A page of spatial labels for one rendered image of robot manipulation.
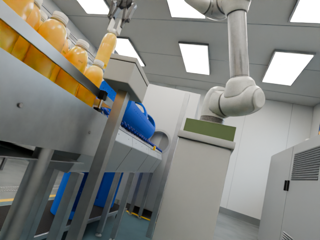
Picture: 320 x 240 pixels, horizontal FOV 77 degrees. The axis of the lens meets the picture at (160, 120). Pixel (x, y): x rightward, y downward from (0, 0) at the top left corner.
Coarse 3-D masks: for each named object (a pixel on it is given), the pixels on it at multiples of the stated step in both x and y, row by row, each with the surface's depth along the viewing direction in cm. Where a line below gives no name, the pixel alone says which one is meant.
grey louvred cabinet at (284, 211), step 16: (304, 144) 211; (272, 160) 326; (288, 160) 250; (304, 160) 200; (272, 176) 306; (288, 176) 238; (304, 176) 192; (272, 192) 287; (288, 192) 227; (304, 192) 186; (272, 208) 271; (288, 208) 217; (304, 208) 179; (272, 224) 256; (288, 224) 207; (304, 224) 173
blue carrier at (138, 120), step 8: (104, 80) 134; (104, 88) 132; (112, 96) 130; (128, 104) 127; (128, 112) 130; (136, 112) 141; (144, 112) 167; (128, 120) 139; (136, 120) 149; (144, 120) 165; (152, 120) 212; (136, 128) 162; (144, 128) 175; (152, 128) 197; (144, 136) 194
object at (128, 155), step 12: (120, 132) 127; (120, 144) 128; (132, 144) 152; (72, 156) 92; (84, 156) 97; (120, 156) 140; (132, 156) 164; (144, 156) 198; (156, 156) 255; (60, 168) 92; (72, 168) 94; (84, 168) 104; (108, 168) 133; (120, 168) 155; (132, 168) 185; (144, 168) 229; (156, 168) 298
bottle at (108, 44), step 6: (108, 36) 92; (114, 36) 93; (102, 42) 92; (108, 42) 91; (114, 42) 93; (102, 48) 90; (108, 48) 91; (114, 48) 94; (102, 54) 90; (108, 54) 91; (102, 60) 89; (108, 60) 91
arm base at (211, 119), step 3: (201, 117) 127; (204, 117) 125; (207, 117) 124; (210, 117) 123; (213, 117) 122; (204, 120) 123; (207, 120) 123; (210, 120) 122; (213, 120) 122; (216, 120) 122; (219, 120) 122; (222, 120) 124; (219, 123) 122; (222, 123) 124
